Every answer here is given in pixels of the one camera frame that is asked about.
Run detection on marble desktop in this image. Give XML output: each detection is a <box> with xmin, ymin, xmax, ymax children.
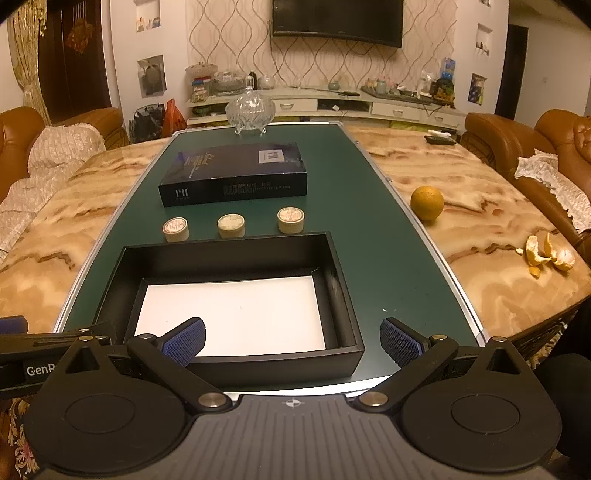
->
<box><xmin>0</xmin><ymin>121</ymin><xmax>591</xmax><ymax>352</ymax></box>

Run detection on person's dark trousers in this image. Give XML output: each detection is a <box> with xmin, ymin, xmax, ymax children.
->
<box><xmin>530</xmin><ymin>352</ymin><xmax>591</xmax><ymax>464</ymax></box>

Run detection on wall-mounted black television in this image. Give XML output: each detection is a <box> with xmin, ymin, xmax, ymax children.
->
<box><xmin>271</xmin><ymin>0</ymin><xmax>404</xmax><ymax>49</ymax></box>

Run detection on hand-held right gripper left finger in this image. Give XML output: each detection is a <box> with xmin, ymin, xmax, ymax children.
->
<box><xmin>60</xmin><ymin>316</ymin><xmax>234</xmax><ymax>412</ymax></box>

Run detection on green board with aluminium frame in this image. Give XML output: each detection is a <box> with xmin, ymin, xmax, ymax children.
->
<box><xmin>53</xmin><ymin>121</ymin><xmax>489</xmax><ymax>398</ymax></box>

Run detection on small white lace armrest cover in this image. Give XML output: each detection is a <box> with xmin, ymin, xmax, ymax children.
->
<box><xmin>514</xmin><ymin>149</ymin><xmax>591</xmax><ymax>234</ymax></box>

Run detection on whole orange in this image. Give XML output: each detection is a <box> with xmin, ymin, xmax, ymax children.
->
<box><xmin>410</xmin><ymin>185</ymin><xmax>445</xmax><ymax>223</ymax></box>

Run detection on orange peel piece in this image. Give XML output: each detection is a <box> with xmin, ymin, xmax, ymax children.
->
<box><xmin>516</xmin><ymin>234</ymin><xmax>553</xmax><ymax>279</ymax></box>
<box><xmin>544</xmin><ymin>232</ymin><xmax>576</xmax><ymax>272</ymax></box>

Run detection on small round beige tin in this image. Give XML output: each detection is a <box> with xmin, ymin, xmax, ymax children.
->
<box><xmin>163</xmin><ymin>218</ymin><xmax>191</xmax><ymax>243</ymax></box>
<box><xmin>217</xmin><ymin>213</ymin><xmax>246</xmax><ymax>240</ymax></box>
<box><xmin>277</xmin><ymin>207</ymin><xmax>305</xmax><ymax>234</ymax></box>

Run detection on dark blue cardboard box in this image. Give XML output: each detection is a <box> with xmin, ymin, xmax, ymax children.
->
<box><xmin>158</xmin><ymin>141</ymin><xmax>308</xmax><ymax>208</ymax></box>

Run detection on floral patterned cloth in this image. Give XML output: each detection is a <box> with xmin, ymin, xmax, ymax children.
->
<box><xmin>0</xmin><ymin>396</ymin><xmax>44</xmax><ymax>480</ymax></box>

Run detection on large glass storage jar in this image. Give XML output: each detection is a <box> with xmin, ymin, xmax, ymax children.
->
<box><xmin>185</xmin><ymin>63</ymin><xmax>219</xmax><ymax>105</ymax></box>

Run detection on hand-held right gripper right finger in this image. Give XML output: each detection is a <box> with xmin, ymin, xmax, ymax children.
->
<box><xmin>352</xmin><ymin>318</ymin><xmax>530</xmax><ymax>413</ymax></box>

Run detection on black gift box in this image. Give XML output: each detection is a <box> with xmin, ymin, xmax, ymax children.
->
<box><xmin>95</xmin><ymin>231</ymin><xmax>366</xmax><ymax>391</ymax></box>

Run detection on white television cabinet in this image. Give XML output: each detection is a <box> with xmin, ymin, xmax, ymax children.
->
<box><xmin>187</xmin><ymin>85</ymin><xmax>468</xmax><ymax>133</ymax></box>

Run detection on dark tea tray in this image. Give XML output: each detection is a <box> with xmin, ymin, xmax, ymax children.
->
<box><xmin>361</xmin><ymin>85</ymin><xmax>426</xmax><ymax>101</ymax></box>

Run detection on brown leather armchair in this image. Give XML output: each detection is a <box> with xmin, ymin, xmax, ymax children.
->
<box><xmin>464</xmin><ymin>109</ymin><xmax>591</xmax><ymax>271</ymax></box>

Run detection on colourful wall picture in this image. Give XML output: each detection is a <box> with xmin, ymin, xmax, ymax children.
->
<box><xmin>467</xmin><ymin>73</ymin><xmax>489</xmax><ymax>105</ymax></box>

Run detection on brown leather sofa with lace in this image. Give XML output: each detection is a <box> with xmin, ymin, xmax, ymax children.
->
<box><xmin>0</xmin><ymin>106</ymin><xmax>131</xmax><ymax>199</ymax></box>

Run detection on black plastic bag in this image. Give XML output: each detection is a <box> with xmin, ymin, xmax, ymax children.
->
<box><xmin>129</xmin><ymin>104</ymin><xmax>166</xmax><ymax>144</ymax></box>

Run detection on lidded glass candy bowl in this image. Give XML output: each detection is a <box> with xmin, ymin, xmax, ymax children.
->
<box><xmin>225</xmin><ymin>74</ymin><xmax>276</xmax><ymax>136</ymax></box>

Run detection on red door ornament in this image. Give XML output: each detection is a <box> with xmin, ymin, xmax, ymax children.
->
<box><xmin>64</xmin><ymin>18</ymin><xmax>96</xmax><ymax>57</ymax></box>

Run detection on large cream lace sofa cover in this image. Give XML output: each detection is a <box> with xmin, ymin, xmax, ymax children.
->
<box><xmin>0</xmin><ymin>123</ymin><xmax>108</xmax><ymax>267</ymax></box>

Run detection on golden curtain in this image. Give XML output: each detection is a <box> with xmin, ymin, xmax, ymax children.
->
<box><xmin>6</xmin><ymin>0</ymin><xmax>52</xmax><ymax>126</ymax></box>

